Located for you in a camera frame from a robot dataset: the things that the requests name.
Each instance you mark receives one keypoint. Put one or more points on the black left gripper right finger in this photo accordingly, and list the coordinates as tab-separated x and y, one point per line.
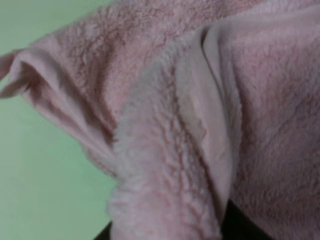
235	225

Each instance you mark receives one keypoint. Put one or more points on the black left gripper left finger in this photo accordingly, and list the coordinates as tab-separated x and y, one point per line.
105	234

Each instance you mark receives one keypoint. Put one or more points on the pink fluffy towel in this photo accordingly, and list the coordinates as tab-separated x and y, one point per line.
186	103

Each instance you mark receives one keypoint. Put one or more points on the green plastic tray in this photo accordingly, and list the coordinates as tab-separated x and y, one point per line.
48	188

